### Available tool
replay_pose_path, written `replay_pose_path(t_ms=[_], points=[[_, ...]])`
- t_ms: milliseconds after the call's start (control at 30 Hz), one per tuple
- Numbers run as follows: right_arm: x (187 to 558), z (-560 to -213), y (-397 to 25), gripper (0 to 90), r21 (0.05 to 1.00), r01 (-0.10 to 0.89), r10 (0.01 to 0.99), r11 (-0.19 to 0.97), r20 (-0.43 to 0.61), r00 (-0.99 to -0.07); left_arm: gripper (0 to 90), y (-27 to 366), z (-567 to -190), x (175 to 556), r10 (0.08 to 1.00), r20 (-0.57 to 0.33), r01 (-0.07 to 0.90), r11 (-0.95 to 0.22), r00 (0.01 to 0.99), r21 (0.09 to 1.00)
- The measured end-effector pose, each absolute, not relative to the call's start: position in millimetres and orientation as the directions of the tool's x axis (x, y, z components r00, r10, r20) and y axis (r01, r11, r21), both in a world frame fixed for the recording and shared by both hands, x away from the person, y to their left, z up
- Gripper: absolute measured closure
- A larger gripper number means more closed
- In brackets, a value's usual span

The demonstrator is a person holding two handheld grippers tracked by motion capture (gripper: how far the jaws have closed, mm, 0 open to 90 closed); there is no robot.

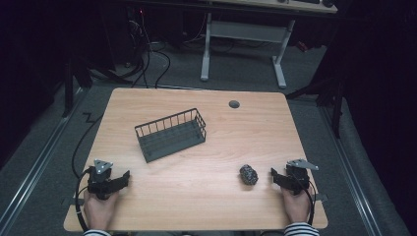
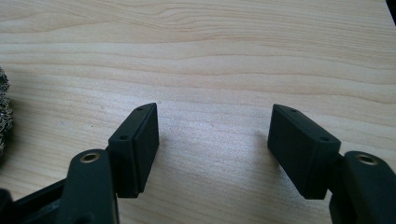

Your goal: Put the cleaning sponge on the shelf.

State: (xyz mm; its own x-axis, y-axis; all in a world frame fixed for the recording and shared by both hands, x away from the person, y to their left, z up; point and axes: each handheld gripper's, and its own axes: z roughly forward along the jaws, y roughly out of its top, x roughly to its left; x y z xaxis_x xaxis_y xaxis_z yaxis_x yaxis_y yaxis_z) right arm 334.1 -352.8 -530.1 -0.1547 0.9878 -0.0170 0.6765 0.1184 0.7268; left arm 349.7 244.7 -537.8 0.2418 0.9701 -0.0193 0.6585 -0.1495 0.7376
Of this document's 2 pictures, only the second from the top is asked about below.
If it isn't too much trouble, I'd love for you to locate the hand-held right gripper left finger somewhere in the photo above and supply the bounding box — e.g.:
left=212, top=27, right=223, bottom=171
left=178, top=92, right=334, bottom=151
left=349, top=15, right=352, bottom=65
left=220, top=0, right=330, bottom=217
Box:
left=56, top=102, right=161, bottom=224

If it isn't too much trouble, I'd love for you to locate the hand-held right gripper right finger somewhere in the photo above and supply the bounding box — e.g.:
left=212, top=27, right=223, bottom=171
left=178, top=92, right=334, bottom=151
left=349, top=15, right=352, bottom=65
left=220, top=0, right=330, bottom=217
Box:
left=266, top=104, right=396, bottom=224

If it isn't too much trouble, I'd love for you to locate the steel wool scouring ball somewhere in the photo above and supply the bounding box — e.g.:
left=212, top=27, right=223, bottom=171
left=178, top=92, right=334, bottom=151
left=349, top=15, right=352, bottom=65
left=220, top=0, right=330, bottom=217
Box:
left=0, top=66, right=14, bottom=157

